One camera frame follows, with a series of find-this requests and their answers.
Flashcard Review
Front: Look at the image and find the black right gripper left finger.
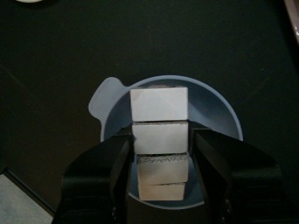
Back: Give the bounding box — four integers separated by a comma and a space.
51, 125, 136, 224

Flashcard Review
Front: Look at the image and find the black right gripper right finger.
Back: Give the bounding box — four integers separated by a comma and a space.
187, 120, 299, 224

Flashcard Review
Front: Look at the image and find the white segmented toy sushi roll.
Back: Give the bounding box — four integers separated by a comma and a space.
128, 84, 191, 202

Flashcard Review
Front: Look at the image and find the light blue plastic plate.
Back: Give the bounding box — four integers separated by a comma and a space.
88, 74, 246, 211

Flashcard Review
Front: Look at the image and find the brown frame post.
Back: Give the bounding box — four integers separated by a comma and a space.
283, 0, 299, 45

